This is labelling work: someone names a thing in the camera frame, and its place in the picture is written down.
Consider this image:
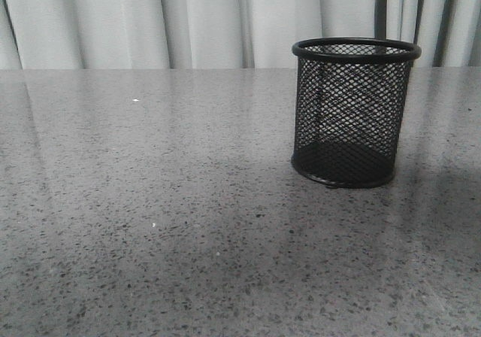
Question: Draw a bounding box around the black mesh pen holder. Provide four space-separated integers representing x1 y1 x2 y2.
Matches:
291 38 422 189

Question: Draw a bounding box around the white pleated curtain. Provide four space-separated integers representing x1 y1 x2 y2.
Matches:
1 0 480 69

